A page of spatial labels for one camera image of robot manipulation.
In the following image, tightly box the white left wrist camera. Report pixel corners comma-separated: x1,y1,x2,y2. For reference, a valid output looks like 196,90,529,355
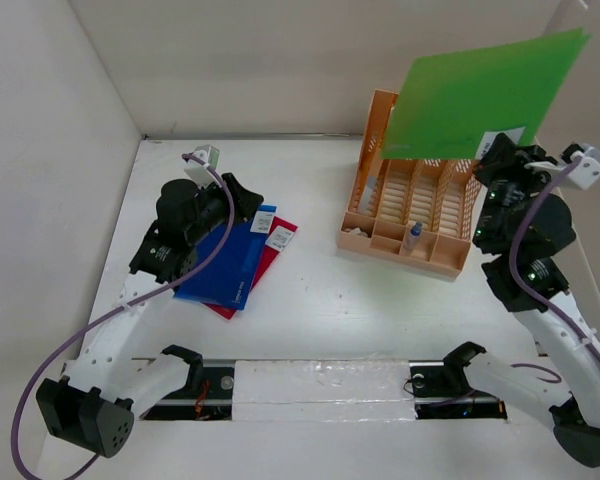
184,144,220,188

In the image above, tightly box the peach plastic desk organizer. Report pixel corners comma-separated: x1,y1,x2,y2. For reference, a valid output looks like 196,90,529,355
337,90,481,279

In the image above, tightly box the blue capped pen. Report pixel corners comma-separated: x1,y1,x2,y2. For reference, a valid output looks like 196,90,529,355
402,221,423,255

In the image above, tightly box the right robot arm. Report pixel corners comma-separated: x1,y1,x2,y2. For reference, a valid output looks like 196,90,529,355
442,133,600,468

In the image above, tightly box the blue folder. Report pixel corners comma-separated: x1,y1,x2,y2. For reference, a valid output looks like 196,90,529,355
175,205,277,320

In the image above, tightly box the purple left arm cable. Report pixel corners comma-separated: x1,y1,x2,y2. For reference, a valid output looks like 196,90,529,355
12,152,239,479

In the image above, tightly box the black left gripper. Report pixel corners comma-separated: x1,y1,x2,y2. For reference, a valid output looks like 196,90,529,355
186,173,262,245

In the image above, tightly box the red folder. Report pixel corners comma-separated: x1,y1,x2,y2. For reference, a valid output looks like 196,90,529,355
205,216,298,320

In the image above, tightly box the black metal mounting rail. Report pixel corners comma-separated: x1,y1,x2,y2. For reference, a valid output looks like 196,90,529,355
144,360,508,421

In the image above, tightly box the green clip file folder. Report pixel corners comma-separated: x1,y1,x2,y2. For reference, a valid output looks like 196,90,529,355
383,28,590,159

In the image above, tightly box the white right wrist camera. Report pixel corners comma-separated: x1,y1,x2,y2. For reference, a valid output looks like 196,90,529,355
525,143,600,190

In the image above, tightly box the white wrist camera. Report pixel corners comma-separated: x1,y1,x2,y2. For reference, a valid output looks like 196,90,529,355
184,144,220,188
525,143,600,190

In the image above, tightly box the white grey eraser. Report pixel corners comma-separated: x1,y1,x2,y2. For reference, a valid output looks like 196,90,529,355
344,227,369,238

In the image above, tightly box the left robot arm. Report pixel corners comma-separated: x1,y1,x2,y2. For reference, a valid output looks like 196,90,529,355
36,173,264,458

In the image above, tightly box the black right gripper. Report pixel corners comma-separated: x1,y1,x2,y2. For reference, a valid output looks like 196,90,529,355
473,130,565,247

